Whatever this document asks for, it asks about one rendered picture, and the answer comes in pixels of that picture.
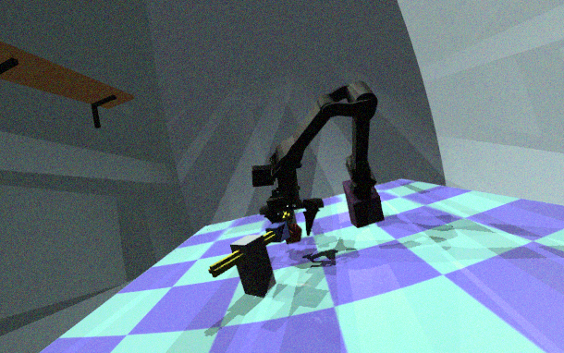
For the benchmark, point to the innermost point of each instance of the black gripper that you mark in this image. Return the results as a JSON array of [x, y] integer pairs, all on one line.
[[311, 206]]

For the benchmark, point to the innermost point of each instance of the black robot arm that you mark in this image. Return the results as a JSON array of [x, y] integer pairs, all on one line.
[[361, 105]]

